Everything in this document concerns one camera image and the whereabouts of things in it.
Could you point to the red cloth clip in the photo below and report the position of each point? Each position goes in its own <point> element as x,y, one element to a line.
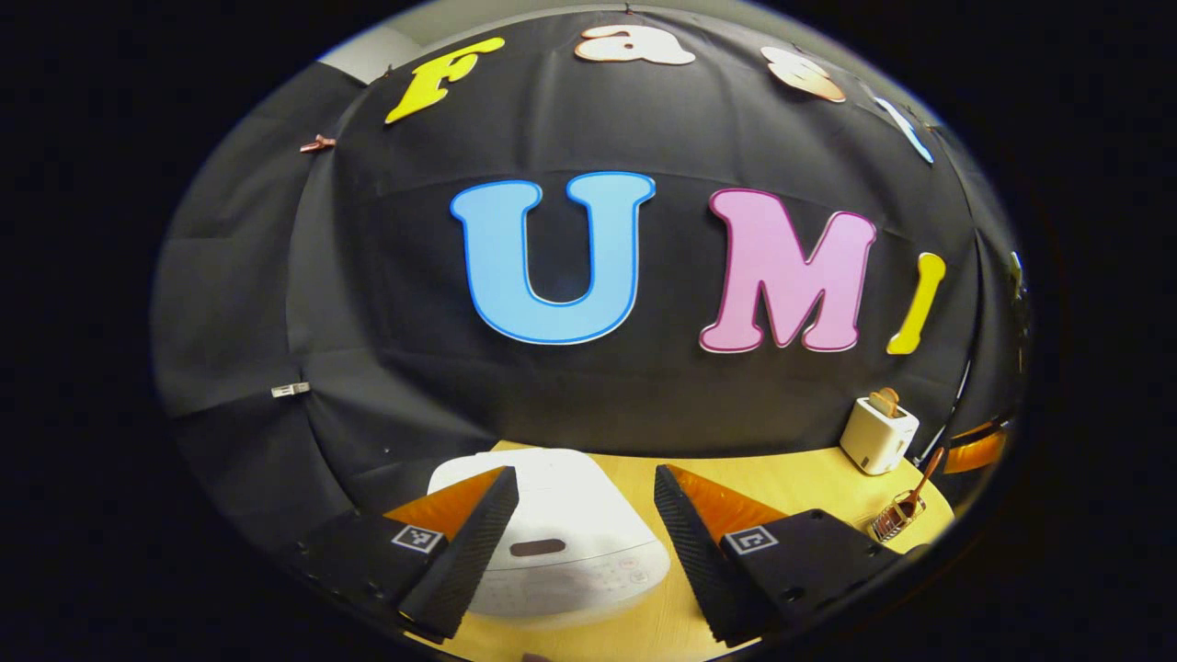
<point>318,143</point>

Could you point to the white rice cooker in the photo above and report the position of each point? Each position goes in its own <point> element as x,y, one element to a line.
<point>570,524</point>

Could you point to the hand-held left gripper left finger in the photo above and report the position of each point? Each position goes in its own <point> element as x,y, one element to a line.
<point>469,561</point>

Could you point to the white toaster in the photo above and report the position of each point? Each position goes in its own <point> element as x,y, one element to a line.
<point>874,439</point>

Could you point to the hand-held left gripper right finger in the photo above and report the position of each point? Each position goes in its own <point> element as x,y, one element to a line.
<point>694,552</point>

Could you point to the brown wooden spoon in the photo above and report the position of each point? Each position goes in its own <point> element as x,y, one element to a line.
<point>924,478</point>

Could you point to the black backdrop cloth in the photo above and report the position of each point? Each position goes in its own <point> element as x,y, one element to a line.
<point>386,276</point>

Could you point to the toast slice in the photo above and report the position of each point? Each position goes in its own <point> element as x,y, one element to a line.
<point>885,402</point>

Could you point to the white cloth clip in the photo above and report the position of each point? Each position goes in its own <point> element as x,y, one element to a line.
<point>291,390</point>

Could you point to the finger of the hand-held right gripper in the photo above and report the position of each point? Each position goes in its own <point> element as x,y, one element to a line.
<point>975,450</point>

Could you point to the clear chopstick holder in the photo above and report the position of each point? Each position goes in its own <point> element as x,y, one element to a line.
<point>890,524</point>

